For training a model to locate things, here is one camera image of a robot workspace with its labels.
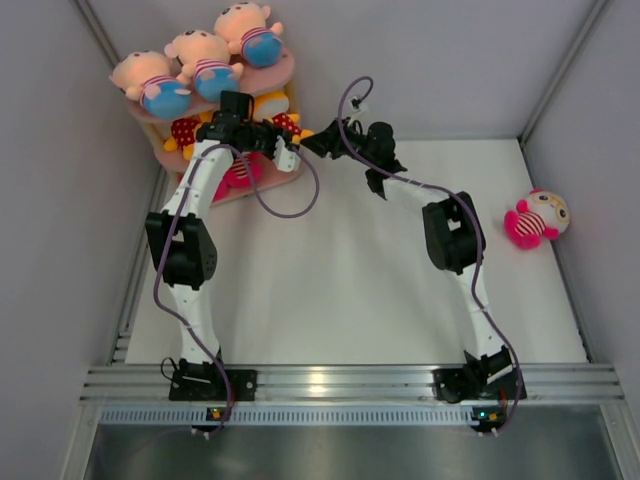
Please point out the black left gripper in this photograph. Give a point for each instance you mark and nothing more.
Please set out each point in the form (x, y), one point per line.
(274, 132)

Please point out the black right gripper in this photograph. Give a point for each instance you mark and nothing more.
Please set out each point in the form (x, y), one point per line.
(330, 141)

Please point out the yellow frog plush polka dress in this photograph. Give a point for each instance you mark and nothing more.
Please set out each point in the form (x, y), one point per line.
(271, 107)

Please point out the yellow bear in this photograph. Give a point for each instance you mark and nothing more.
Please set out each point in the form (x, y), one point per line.
(182, 136)

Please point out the peach doll striped shirt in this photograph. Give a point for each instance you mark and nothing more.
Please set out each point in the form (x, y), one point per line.
(204, 61)
(145, 77)
(244, 26)

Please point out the pink owl plush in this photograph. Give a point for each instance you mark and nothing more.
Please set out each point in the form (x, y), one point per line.
(250, 168)
(542, 215)
(225, 185)

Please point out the yellow bear polka dot dress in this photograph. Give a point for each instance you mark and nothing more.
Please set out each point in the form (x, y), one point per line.
(290, 123)

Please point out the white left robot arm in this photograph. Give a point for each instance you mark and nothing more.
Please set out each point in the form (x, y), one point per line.
(182, 250)

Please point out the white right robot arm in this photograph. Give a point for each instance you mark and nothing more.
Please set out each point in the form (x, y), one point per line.
(455, 243)

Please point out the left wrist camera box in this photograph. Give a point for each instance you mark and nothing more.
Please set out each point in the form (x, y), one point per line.
(285, 157)

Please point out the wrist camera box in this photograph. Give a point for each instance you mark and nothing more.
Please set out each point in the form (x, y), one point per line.
(358, 107)
(285, 157)

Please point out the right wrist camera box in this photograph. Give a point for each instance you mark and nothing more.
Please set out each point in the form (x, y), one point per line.
(358, 107)

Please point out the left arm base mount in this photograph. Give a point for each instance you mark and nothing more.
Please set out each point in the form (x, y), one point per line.
(204, 382)

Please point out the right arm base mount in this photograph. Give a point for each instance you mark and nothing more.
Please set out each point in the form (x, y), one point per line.
(488, 377)

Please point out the aluminium rail frame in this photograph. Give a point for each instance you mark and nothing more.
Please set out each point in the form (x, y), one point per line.
(583, 383)

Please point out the white slotted cable duct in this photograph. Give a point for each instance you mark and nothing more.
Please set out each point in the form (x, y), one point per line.
(293, 416)

